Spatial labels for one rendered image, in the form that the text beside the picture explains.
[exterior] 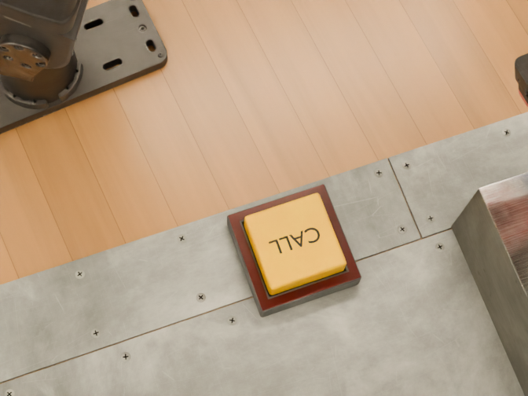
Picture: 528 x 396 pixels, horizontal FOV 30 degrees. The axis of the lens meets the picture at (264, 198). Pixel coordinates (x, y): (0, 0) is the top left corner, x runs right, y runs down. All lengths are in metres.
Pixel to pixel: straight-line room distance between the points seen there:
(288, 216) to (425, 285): 0.12
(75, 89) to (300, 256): 0.23
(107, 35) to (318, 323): 0.29
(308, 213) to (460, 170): 0.14
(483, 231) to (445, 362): 0.11
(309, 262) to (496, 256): 0.13
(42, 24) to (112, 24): 0.17
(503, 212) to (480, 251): 0.05
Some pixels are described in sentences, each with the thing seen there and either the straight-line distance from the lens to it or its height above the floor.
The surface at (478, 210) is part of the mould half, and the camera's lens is 0.72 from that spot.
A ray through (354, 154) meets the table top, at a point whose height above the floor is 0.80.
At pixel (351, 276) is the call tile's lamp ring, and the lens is 0.74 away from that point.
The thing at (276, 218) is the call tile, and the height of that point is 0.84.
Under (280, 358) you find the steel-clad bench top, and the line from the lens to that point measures 0.74.
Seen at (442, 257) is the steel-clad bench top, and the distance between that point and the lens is 0.78.
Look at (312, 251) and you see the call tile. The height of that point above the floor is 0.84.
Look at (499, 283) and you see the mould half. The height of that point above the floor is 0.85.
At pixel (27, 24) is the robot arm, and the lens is 0.67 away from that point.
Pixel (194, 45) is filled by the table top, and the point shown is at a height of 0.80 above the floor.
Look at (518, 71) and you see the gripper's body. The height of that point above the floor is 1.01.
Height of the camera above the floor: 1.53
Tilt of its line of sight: 71 degrees down
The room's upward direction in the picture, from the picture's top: 6 degrees clockwise
